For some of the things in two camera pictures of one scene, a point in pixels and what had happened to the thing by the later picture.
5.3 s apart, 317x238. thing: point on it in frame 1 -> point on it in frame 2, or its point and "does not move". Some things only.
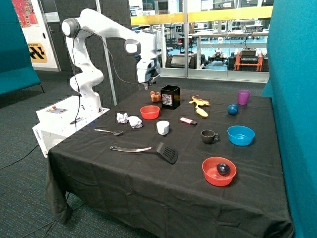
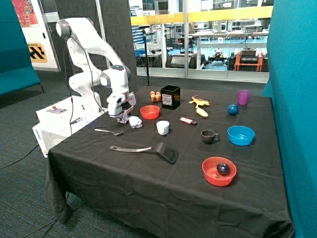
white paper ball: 122,118 does not move
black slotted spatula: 170,154 does not move
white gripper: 147,70 -> 120,102
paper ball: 135,122 does not move
